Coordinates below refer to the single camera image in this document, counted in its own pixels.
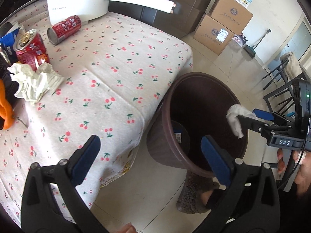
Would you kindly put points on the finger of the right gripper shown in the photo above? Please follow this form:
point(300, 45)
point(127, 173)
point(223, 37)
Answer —
point(255, 125)
point(272, 116)

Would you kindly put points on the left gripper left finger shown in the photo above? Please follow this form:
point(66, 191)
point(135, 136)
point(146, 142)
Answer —
point(40, 211)

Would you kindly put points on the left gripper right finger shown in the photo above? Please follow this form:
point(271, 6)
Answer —
point(250, 202)

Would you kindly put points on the white tissue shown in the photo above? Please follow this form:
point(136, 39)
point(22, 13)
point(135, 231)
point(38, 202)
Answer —
point(232, 118)

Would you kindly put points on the orange peel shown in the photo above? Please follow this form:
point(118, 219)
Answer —
point(7, 112)

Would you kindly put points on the beige paper napkin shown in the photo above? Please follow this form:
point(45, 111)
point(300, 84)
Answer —
point(33, 85)

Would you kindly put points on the crushed red soda can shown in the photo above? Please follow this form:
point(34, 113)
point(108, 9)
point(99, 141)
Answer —
point(30, 49)

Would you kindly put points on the blue biscuit box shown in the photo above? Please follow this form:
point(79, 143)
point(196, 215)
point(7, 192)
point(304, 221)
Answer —
point(9, 34)

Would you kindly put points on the red milk drink can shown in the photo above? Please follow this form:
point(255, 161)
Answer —
point(64, 29)

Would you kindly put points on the black plastic food tray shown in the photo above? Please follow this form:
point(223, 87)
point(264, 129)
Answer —
point(5, 76)

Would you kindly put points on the brown plastic trash bin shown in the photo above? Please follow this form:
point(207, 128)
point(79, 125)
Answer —
point(199, 102)

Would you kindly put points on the person's right hand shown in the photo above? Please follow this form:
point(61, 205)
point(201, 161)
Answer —
point(302, 179)

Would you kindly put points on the person's left hand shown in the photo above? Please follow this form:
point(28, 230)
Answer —
point(128, 228)

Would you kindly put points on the black metal chair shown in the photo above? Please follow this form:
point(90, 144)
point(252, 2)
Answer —
point(289, 69)

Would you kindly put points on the grey slipper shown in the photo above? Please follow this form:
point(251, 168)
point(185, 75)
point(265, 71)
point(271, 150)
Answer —
point(195, 193)

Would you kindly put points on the lower cardboard box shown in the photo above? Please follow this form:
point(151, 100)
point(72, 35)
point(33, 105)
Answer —
point(213, 34)

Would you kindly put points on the cardboard box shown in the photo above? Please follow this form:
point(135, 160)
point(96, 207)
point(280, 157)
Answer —
point(230, 14)
point(213, 34)

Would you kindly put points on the upper cardboard box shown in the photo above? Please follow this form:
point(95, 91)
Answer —
point(230, 14)

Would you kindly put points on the cherry print tablecloth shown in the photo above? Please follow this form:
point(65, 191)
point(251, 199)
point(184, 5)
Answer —
point(116, 71)

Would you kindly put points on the dustpan with handle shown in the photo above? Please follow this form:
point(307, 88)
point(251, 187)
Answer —
point(250, 50)

